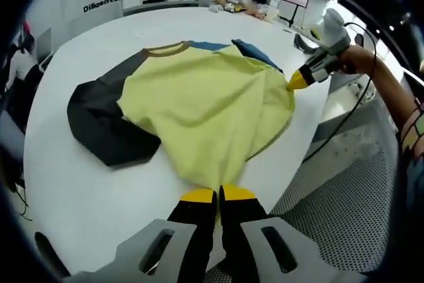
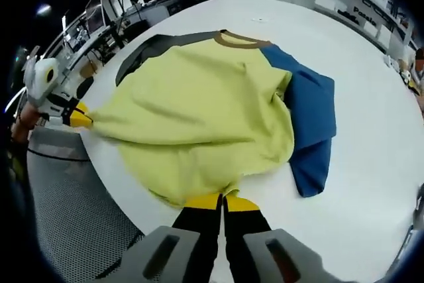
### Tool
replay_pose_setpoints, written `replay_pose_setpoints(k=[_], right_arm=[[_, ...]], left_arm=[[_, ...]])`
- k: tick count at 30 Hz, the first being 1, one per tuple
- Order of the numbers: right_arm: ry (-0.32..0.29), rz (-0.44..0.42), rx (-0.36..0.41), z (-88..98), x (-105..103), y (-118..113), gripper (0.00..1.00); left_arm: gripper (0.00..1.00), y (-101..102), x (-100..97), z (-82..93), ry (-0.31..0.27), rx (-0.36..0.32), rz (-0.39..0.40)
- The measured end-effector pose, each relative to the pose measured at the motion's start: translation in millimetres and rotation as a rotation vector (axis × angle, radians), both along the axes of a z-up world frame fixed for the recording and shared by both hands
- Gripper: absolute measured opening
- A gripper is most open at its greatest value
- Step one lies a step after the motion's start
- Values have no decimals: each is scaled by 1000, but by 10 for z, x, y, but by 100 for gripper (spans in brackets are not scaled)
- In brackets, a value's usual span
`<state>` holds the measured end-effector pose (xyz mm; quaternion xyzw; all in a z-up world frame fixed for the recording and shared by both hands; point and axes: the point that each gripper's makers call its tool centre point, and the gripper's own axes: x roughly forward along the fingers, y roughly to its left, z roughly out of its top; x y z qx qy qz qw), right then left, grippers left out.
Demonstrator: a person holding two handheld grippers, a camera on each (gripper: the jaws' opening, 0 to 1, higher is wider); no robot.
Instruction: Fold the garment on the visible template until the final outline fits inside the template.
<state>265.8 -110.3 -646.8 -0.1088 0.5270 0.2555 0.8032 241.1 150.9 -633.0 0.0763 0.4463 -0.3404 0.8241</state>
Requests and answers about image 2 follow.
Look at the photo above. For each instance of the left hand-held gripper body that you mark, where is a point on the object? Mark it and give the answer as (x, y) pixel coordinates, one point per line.
(44, 81)

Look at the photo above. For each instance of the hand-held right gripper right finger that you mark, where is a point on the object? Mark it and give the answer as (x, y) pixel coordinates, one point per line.
(245, 233)

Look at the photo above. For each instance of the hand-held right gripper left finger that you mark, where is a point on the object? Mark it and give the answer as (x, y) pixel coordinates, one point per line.
(195, 230)

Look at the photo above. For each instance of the yellow blue grey garment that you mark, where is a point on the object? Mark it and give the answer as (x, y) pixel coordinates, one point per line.
(205, 107)

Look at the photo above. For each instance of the black computer mouse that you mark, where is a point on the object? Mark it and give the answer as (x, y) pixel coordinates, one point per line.
(85, 87)

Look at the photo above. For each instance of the grey mesh office chair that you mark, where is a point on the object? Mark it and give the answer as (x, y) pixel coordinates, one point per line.
(76, 203)

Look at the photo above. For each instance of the silver computer monitor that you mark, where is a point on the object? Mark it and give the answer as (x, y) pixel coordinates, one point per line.
(96, 14)

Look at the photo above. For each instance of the grey metal shelf unit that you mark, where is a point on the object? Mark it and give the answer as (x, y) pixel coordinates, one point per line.
(361, 1)

